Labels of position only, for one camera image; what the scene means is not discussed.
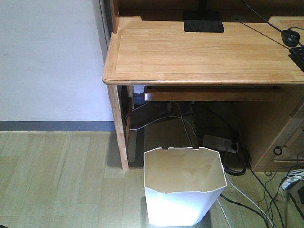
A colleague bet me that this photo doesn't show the white plastic trash bin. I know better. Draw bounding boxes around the white plastic trash bin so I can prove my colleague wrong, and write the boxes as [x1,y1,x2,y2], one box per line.
[143,147,227,227]

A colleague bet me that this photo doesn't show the wooden keyboard tray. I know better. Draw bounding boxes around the wooden keyboard tray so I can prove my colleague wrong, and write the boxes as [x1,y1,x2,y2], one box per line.
[144,86,285,102]

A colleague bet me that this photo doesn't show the white grey cylinder under desk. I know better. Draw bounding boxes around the white grey cylinder under desk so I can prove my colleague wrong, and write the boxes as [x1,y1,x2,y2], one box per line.
[133,85,146,105]

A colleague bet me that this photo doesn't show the wooden desk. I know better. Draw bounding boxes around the wooden desk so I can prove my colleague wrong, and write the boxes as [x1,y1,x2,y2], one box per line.
[103,0,304,171]

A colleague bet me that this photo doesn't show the grey power strip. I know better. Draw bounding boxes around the grey power strip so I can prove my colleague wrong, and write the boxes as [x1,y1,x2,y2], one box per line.
[203,135,238,153]

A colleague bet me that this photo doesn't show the black monitor stand base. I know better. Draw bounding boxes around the black monitor stand base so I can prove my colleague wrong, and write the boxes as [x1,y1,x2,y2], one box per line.
[182,0,224,33]

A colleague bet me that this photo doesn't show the black keyboard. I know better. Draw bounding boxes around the black keyboard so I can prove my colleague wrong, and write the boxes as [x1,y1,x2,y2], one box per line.
[289,47,304,71]

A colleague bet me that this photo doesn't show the black computer mouse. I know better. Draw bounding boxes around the black computer mouse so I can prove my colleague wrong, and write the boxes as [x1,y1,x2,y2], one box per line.
[281,29,300,48]

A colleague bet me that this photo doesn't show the black cable on floor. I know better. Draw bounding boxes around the black cable on floor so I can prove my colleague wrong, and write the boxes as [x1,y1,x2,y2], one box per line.
[219,152,285,228]

